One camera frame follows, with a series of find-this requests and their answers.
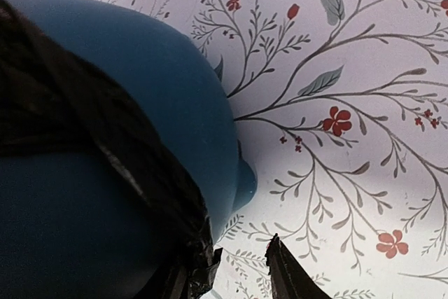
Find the black plastic trash bag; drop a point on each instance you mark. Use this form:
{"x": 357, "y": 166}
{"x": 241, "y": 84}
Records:
{"x": 53, "y": 101}

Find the floral patterned table mat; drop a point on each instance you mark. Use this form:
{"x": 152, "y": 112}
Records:
{"x": 341, "y": 106}

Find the teal plastic trash bin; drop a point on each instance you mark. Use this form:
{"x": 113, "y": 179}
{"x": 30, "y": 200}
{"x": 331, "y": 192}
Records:
{"x": 71, "y": 227}

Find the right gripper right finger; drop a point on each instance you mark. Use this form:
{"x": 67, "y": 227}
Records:
{"x": 289, "y": 279}

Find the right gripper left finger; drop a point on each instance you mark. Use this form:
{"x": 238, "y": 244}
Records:
{"x": 171, "y": 282}

